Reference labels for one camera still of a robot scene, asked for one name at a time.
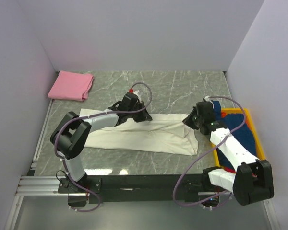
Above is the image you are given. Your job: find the black base bar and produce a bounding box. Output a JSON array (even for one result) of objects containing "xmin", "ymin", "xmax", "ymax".
[{"xmin": 57, "ymin": 174, "xmax": 223, "ymax": 207}]

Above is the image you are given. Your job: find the aluminium frame rail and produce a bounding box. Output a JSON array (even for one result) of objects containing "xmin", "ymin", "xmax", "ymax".
[{"xmin": 15, "ymin": 153, "xmax": 60, "ymax": 196}]

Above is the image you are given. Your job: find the blue t shirt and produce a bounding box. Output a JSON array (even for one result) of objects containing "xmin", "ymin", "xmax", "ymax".
[{"xmin": 213, "ymin": 101, "xmax": 257, "ymax": 172}]

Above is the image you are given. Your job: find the white t shirt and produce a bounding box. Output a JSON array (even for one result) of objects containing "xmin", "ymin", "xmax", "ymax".
[{"xmin": 84, "ymin": 114, "xmax": 198, "ymax": 156}]

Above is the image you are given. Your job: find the folded pink t shirt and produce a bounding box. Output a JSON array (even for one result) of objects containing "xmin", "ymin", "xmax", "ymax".
[{"xmin": 48, "ymin": 70, "xmax": 94, "ymax": 102}]

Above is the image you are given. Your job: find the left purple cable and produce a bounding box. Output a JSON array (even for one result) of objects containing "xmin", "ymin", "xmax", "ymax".
[{"xmin": 53, "ymin": 82, "xmax": 152, "ymax": 213}]

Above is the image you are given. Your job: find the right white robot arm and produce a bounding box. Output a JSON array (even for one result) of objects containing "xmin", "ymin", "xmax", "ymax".
[{"xmin": 183, "ymin": 98, "xmax": 275, "ymax": 206}]

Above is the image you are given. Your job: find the yellow plastic bin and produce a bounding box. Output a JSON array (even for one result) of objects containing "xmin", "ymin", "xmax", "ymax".
[{"xmin": 213, "ymin": 108, "xmax": 266, "ymax": 172}]

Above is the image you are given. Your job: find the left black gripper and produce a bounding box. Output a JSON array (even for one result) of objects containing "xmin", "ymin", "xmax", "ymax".
[{"xmin": 128, "ymin": 101, "xmax": 152, "ymax": 123}]

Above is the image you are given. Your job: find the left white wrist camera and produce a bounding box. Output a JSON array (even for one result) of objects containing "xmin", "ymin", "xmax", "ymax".
[{"xmin": 129, "ymin": 89, "xmax": 143, "ymax": 101}]

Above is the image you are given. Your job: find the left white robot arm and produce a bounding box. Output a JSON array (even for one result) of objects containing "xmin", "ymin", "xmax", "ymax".
[{"xmin": 50, "ymin": 90, "xmax": 153, "ymax": 193}]

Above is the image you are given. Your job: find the orange t shirt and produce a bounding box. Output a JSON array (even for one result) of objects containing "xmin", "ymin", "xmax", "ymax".
[{"xmin": 221, "ymin": 111, "xmax": 244, "ymax": 129}]

